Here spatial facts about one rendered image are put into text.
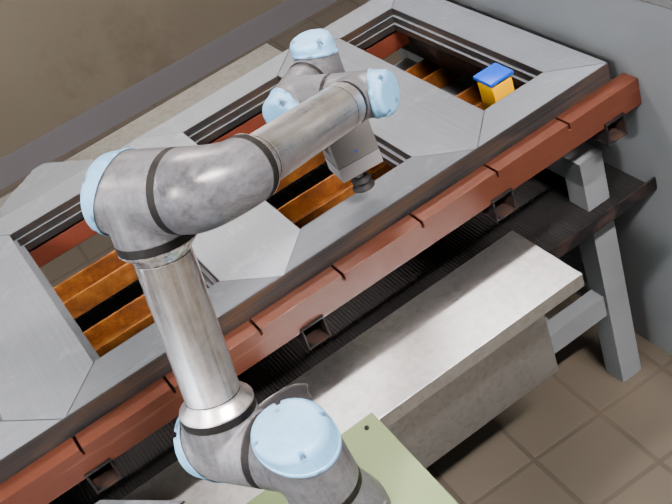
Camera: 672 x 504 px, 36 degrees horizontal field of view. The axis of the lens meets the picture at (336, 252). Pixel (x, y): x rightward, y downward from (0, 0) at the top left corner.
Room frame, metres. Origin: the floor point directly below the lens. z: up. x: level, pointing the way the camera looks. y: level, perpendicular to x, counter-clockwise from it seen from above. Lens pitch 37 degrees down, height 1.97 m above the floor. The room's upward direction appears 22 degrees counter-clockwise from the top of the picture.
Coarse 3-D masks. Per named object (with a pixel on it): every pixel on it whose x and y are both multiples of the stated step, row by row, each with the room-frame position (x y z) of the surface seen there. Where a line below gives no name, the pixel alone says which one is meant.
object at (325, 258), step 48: (480, 48) 1.97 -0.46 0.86; (576, 96) 1.68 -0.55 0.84; (384, 144) 1.76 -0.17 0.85; (432, 192) 1.57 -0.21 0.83; (336, 240) 1.50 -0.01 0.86; (48, 288) 1.74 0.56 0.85; (288, 288) 1.47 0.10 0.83; (144, 384) 1.37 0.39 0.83; (48, 432) 1.32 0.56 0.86; (0, 480) 1.28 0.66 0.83
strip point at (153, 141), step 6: (180, 132) 2.12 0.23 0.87; (138, 138) 2.17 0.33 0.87; (144, 138) 2.16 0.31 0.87; (150, 138) 2.14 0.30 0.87; (156, 138) 2.13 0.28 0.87; (162, 138) 2.12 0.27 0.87; (168, 138) 2.11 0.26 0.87; (132, 144) 2.15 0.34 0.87; (138, 144) 2.14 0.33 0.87; (144, 144) 2.13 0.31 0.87; (150, 144) 2.12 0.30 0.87; (156, 144) 2.11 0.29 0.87
